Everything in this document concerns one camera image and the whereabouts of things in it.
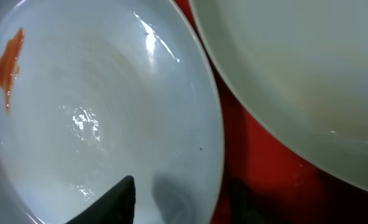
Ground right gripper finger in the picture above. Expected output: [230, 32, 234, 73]
[67, 175, 136, 224]

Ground white plate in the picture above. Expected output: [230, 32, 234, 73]
[0, 0, 224, 223]
[190, 0, 368, 191]

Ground red plastic tray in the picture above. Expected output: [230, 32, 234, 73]
[178, 1, 368, 223]

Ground orange stain left plate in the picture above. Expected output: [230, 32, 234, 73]
[0, 27, 25, 113]

